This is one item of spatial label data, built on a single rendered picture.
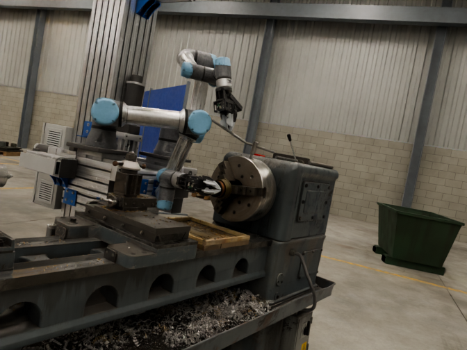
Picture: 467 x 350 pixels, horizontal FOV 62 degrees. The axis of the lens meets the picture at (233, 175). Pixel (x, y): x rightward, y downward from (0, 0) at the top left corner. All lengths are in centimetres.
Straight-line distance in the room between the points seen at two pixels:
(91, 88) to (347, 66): 1058
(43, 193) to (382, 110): 1056
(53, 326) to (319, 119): 1131
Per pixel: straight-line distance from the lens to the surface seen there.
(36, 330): 117
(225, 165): 182
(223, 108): 182
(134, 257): 117
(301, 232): 209
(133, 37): 229
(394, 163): 1183
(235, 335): 161
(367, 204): 1184
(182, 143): 196
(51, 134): 241
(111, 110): 177
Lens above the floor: 124
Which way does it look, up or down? 3 degrees down
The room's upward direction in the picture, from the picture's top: 10 degrees clockwise
